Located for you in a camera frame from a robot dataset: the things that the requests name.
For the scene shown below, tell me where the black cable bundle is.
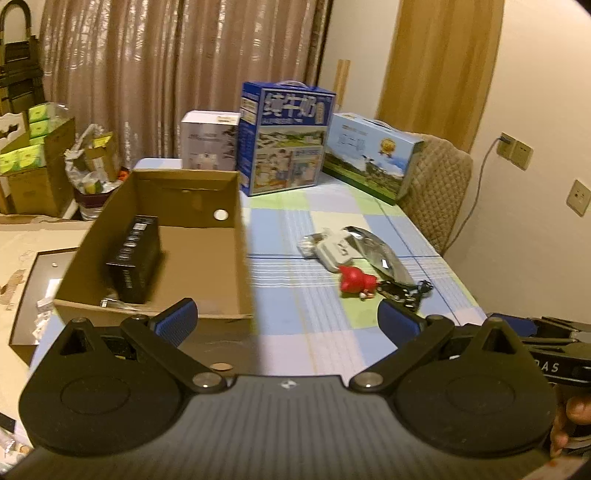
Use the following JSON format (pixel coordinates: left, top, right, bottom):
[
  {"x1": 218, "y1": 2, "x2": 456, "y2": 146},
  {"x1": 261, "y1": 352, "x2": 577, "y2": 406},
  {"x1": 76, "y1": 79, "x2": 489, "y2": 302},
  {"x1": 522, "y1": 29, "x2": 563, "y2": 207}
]
[{"x1": 375, "y1": 278, "x2": 435, "y2": 310}]

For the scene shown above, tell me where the clear plastic packaged rack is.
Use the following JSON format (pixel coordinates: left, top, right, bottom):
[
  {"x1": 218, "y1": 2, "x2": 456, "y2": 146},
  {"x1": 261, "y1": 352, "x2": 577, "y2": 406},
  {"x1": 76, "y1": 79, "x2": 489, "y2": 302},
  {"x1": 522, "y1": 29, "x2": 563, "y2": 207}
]
[{"x1": 100, "y1": 297, "x2": 126, "y2": 309}]

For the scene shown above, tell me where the person right hand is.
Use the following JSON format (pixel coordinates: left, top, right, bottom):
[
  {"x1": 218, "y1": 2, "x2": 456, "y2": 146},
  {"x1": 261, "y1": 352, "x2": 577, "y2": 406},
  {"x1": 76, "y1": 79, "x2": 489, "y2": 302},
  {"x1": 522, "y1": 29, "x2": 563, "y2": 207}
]
[{"x1": 550, "y1": 393, "x2": 590, "y2": 458}]

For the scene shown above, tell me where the black rectangular box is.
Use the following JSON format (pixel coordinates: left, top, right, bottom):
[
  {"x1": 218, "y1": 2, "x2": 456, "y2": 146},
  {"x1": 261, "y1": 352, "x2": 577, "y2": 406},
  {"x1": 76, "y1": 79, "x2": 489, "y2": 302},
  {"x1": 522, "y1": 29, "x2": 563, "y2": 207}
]
[{"x1": 106, "y1": 215, "x2": 161, "y2": 304}]

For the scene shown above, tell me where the red toy figure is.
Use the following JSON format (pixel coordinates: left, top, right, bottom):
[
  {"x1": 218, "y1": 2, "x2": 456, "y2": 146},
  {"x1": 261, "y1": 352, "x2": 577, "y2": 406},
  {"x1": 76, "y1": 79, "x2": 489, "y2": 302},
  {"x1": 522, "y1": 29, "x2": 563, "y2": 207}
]
[{"x1": 339, "y1": 265, "x2": 379, "y2": 299}]

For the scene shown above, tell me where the silver foil bag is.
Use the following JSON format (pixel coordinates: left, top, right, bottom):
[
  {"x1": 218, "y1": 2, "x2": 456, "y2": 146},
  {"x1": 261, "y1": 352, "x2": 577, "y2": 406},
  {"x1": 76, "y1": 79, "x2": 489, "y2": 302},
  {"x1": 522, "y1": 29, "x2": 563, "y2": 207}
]
[{"x1": 344, "y1": 226, "x2": 414, "y2": 285}]

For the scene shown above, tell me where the white power adapter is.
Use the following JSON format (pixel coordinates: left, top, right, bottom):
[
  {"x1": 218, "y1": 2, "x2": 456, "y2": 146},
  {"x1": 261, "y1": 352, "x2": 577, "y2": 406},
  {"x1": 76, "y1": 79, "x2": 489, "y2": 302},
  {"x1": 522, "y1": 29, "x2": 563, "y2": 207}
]
[{"x1": 315, "y1": 231, "x2": 353, "y2": 273}]

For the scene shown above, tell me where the open cardboard box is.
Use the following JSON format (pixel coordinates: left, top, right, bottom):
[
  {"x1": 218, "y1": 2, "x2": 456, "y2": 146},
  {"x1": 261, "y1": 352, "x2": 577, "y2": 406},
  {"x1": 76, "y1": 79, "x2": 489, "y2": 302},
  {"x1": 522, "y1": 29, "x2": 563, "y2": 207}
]
[{"x1": 53, "y1": 168, "x2": 257, "y2": 351}]

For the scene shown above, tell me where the dark tray box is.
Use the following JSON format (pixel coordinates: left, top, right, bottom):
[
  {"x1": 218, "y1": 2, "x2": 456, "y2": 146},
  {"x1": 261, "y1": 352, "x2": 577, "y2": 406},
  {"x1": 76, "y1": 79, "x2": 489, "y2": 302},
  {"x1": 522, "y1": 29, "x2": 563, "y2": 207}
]
[{"x1": 8, "y1": 247, "x2": 77, "y2": 366}]

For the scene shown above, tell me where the brown quilted chair cover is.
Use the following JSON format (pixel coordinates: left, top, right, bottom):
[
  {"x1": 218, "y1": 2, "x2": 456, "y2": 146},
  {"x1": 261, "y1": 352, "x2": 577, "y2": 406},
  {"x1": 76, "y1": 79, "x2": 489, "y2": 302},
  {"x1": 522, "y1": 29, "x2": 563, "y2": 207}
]
[{"x1": 399, "y1": 134, "x2": 474, "y2": 255}]

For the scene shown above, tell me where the crumpled bag of items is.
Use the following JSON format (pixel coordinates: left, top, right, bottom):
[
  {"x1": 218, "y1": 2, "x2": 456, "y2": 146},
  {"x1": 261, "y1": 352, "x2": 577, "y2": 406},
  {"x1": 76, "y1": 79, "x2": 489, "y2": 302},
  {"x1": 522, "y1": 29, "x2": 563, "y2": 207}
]
[{"x1": 64, "y1": 124, "x2": 127, "y2": 221}]

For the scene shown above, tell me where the light blue milk carton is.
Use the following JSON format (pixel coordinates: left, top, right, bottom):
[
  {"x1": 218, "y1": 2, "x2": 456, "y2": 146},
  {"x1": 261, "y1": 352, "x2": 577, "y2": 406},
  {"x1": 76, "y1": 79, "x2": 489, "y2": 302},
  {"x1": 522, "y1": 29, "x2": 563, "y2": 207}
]
[{"x1": 322, "y1": 113, "x2": 424, "y2": 205}]

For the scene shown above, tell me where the small white product box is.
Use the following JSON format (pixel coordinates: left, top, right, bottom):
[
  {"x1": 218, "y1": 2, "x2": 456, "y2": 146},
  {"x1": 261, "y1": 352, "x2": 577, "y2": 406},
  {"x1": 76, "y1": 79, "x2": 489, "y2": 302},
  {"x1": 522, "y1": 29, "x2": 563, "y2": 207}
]
[{"x1": 180, "y1": 110, "x2": 240, "y2": 171}]

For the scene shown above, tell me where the cardboard box with green packs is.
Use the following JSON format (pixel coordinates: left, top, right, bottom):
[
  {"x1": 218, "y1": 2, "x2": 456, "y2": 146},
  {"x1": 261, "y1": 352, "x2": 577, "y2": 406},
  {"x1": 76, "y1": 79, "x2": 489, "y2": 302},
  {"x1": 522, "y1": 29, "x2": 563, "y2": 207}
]
[{"x1": 1, "y1": 102, "x2": 76, "y2": 217}]

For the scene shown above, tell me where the dark blue milk carton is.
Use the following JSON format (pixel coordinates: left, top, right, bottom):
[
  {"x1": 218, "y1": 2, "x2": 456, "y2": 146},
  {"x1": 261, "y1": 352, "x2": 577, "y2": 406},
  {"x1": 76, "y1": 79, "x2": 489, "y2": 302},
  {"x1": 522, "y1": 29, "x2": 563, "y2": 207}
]
[{"x1": 236, "y1": 80, "x2": 335, "y2": 197}]

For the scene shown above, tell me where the orange door curtain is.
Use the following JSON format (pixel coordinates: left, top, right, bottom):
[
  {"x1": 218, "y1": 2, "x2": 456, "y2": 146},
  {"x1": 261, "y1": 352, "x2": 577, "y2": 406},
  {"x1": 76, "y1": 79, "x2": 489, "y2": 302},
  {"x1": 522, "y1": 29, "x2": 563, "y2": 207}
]
[{"x1": 377, "y1": 0, "x2": 505, "y2": 152}]

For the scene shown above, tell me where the brown window curtain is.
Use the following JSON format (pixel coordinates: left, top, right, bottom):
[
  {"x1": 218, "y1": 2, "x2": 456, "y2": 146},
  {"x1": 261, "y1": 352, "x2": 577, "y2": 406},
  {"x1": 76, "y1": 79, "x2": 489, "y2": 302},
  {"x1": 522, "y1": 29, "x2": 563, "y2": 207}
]
[{"x1": 40, "y1": 0, "x2": 332, "y2": 166}]

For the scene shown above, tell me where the beige wall socket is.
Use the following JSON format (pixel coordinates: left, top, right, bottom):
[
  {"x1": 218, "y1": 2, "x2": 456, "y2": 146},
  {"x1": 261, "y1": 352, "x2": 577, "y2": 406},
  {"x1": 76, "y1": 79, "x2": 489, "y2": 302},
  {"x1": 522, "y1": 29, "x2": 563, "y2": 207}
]
[{"x1": 566, "y1": 179, "x2": 591, "y2": 217}]

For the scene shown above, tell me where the wall socket with plug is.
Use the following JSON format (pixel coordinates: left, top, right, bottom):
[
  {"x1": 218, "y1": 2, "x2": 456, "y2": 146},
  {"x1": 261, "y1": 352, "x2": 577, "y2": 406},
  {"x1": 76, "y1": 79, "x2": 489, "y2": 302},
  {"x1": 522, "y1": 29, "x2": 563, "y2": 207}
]
[{"x1": 497, "y1": 132, "x2": 516, "y2": 160}]

